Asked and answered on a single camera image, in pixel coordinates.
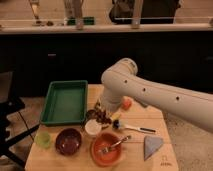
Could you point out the purple bowl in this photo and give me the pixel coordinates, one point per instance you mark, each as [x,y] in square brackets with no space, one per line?
[68,141]

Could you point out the orange bowl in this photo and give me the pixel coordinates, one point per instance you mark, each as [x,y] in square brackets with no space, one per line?
[103,140]

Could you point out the green plastic tray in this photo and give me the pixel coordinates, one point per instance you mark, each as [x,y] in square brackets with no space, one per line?
[65,103]

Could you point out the small dark metal cup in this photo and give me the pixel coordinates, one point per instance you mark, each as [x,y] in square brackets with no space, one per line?
[91,114]

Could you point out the yellow banana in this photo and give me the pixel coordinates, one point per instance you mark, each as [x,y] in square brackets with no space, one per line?
[115,117]

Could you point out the white cup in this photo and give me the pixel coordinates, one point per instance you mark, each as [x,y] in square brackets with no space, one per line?
[92,127]

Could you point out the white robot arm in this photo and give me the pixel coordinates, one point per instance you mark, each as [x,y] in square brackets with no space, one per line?
[121,80]

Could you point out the orange toy fruit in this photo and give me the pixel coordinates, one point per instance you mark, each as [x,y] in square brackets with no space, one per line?
[126,103]

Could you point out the green box on shelf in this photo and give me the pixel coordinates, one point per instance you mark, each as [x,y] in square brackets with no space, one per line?
[84,21]

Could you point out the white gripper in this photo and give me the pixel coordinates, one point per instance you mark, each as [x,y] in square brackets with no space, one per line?
[110,101]

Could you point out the small green cup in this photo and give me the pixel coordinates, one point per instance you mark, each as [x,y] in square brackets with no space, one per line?
[43,140]

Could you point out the dark purple grapes bunch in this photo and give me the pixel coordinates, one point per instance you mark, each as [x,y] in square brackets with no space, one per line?
[102,118]

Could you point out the grey folded cloth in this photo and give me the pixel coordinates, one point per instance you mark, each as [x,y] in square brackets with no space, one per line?
[152,145]

